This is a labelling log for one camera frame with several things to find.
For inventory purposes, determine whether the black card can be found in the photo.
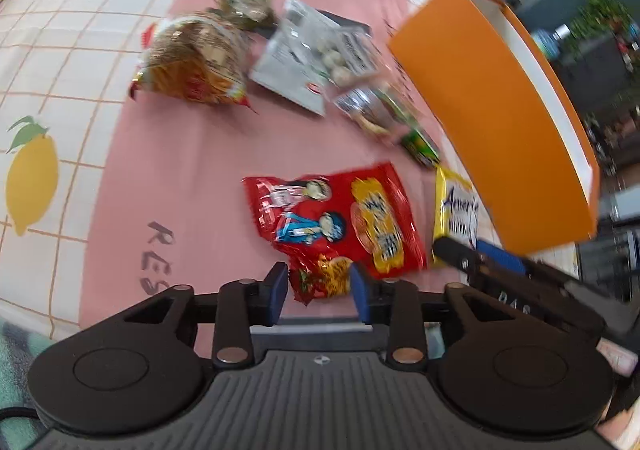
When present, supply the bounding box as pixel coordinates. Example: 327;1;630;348
316;9;372;37

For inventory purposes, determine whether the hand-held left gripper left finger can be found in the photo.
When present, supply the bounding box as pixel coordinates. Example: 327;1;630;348
122;263;291;368

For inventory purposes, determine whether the orange cardboard box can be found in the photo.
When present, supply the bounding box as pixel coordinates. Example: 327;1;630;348
387;0;601;253

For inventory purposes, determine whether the clear bag of green candies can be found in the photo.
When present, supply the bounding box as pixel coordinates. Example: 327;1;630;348
202;0;278;31

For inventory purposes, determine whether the small red snack packet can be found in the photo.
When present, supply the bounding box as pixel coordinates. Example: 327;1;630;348
289;254;355;305

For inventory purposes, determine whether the white snack packet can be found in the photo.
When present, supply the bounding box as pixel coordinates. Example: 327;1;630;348
248;0;383;117

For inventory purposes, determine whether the green snack packet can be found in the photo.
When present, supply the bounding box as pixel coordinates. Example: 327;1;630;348
400;127;442;168

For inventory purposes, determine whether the teal cloth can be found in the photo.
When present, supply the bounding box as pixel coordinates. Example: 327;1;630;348
0;320;57;411

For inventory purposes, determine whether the blue water bottle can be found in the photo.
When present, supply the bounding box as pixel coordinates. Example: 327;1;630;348
532;24;571;61

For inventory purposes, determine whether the dark cabinet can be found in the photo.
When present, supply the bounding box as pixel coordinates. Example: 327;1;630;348
555;35;632;121

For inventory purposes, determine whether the green ivy plant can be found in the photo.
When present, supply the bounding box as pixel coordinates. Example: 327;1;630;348
565;0;636;56

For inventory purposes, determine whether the yellow snack packet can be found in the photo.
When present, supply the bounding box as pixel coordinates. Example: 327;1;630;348
432;165;482;266

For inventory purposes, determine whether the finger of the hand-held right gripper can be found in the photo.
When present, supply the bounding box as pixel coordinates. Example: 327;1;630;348
432;237;496;282
475;239;568;283

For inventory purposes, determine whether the pink table mat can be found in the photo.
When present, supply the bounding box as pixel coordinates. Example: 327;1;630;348
79;0;501;331

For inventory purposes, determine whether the clear nut snack packet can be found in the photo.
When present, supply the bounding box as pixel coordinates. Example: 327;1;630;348
332;83;421;141

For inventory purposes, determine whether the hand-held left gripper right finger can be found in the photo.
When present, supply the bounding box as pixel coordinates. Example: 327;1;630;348
349;263;506;367

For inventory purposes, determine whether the large clear noodle snack bag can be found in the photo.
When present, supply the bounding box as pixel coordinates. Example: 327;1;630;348
129;14;256;113

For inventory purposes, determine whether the large red cartoon snack bag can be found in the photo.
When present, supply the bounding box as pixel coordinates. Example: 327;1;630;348
242;161;428;276

